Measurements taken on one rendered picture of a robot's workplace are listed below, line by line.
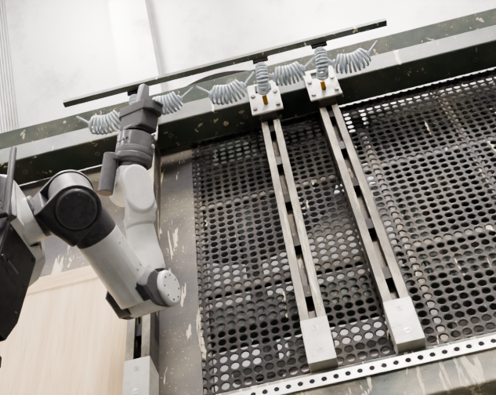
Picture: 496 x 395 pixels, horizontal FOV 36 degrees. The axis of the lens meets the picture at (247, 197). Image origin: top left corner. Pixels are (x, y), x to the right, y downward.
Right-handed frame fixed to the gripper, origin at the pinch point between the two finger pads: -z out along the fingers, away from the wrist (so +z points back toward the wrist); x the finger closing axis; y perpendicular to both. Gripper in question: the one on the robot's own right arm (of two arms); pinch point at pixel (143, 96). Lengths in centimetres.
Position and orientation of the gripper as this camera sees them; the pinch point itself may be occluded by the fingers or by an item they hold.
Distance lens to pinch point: 183.6
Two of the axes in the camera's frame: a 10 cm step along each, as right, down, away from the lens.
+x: -7.5, 2.0, 6.4
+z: -0.8, 9.2, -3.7
